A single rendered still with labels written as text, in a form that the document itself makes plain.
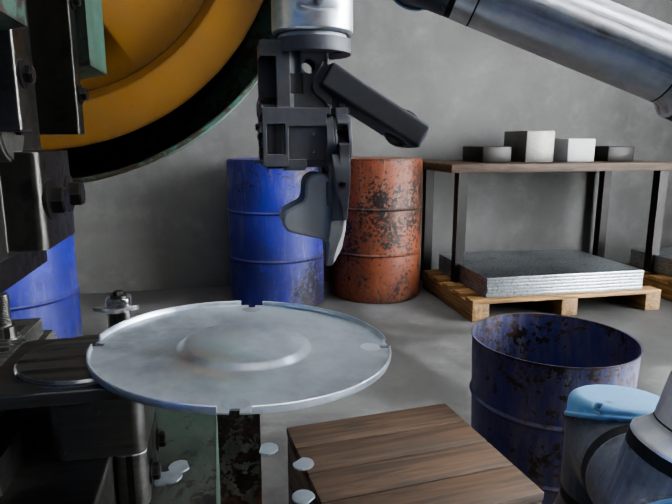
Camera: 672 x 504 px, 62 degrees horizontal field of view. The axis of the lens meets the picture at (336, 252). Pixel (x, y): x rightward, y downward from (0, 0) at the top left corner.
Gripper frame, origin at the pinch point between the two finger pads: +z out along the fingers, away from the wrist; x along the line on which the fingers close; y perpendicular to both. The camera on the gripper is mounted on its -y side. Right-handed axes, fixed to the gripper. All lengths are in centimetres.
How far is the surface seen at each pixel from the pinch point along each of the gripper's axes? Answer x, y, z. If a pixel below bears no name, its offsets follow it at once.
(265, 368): 6.4, 7.7, 9.1
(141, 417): 4.7, 18.9, 13.6
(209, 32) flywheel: -32.7, 12.1, -26.4
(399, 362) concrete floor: -177, -63, 87
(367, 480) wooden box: -40, -13, 52
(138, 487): 5.1, 19.5, 20.2
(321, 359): 4.4, 2.3, 9.5
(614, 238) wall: -336, -288, 64
